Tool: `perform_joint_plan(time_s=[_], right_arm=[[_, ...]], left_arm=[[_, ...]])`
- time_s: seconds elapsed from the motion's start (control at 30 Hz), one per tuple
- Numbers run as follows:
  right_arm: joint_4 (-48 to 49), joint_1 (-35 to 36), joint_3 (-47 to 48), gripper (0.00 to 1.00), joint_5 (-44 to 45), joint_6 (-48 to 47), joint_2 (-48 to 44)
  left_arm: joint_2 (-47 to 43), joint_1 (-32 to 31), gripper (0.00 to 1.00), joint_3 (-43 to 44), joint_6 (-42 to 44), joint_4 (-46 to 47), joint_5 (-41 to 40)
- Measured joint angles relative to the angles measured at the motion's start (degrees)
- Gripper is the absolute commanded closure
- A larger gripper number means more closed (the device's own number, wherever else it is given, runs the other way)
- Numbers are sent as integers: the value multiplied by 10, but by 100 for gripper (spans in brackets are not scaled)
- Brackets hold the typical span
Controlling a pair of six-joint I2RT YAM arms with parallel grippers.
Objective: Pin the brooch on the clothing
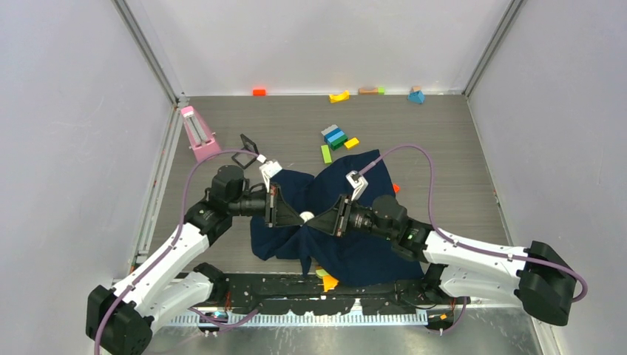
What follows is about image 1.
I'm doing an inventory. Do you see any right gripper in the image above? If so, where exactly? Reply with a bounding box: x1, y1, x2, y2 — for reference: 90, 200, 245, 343
309, 192, 396, 240

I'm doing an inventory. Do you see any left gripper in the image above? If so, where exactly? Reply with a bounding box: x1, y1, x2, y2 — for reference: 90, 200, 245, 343
228, 182, 302, 227

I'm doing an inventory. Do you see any white round brooch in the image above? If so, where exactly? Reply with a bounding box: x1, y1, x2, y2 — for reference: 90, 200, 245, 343
299, 211, 315, 223

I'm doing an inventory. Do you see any navy blue t-shirt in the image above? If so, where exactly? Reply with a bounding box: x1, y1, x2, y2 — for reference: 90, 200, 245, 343
249, 149, 426, 288

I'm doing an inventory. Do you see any black frame stand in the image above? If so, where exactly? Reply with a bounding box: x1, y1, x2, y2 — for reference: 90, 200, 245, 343
231, 134, 259, 170

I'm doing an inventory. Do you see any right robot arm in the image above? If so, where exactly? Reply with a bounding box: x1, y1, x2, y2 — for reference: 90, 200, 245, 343
300, 195, 577, 326

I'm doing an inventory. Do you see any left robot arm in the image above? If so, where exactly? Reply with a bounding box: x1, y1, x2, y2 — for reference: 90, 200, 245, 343
86, 160, 304, 354

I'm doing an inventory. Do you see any yellow orange block stack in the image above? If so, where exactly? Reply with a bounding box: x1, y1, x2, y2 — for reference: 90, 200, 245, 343
315, 267, 339, 292

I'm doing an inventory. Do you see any lime green block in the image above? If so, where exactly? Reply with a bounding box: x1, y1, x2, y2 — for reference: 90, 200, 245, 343
320, 144, 333, 164

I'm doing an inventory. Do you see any yellow small block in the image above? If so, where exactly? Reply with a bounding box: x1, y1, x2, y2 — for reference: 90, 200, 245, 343
344, 138, 360, 150

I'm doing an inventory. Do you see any grey blue green block stack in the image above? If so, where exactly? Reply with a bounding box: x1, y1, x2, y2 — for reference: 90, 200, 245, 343
321, 124, 348, 151

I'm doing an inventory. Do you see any pink metronome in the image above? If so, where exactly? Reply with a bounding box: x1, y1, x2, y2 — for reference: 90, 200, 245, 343
180, 106, 222, 162

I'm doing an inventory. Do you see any yellow arch block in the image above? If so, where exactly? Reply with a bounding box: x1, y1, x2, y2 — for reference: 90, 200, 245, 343
328, 90, 350, 104

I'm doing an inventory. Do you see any tan flat block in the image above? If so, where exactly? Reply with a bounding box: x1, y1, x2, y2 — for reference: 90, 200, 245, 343
358, 87, 379, 95

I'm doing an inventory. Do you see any blue triangle block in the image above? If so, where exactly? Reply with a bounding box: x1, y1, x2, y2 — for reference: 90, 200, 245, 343
407, 90, 426, 104

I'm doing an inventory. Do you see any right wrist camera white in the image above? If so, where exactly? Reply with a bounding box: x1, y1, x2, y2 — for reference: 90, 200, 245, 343
346, 171, 368, 201

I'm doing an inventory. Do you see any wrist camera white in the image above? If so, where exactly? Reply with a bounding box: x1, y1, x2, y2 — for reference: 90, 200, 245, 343
346, 171, 368, 201
257, 154, 282, 191

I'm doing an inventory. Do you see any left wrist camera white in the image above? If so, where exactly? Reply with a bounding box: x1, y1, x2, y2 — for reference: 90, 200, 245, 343
257, 154, 282, 191

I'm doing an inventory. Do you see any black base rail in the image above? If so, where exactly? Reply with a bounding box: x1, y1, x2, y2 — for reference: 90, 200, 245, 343
198, 274, 470, 316

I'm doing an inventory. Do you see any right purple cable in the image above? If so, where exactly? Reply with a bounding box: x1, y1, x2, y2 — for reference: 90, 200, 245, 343
357, 143, 589, 337

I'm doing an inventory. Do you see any purple cable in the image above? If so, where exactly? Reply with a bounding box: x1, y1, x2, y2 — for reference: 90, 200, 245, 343
357, 143, 589, 337
94, 149, 268, 355

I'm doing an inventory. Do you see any red block at wall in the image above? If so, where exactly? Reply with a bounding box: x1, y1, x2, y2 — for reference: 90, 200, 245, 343
252, 87, 267, 96

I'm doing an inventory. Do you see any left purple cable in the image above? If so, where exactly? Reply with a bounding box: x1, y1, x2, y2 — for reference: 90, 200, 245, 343
94, 149, 268, 355

